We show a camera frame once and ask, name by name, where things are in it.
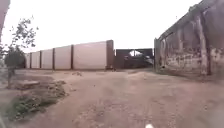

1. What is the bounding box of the dark metal gate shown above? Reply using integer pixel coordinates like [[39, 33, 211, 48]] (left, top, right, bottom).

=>
[[114, 48, 155, 70]]

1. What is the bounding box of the patch of weeds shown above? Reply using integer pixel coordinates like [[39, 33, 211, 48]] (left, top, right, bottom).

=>
[[5, 80, 69, 121]]

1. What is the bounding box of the small leafy tree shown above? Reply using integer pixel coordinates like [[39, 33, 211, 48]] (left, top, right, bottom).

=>
[[0, 17, 38, 88]]

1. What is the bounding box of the building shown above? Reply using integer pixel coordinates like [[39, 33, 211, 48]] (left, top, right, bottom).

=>
[[0, 0, 11, 34]]

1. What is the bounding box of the pale wall with brown pillars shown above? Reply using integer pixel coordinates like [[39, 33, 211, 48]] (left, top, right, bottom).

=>
[[23, 39, 115, 71]]

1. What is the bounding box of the weathered grey stone wall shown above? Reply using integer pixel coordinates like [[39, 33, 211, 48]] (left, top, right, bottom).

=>
[[153, 0, 224, 78]]

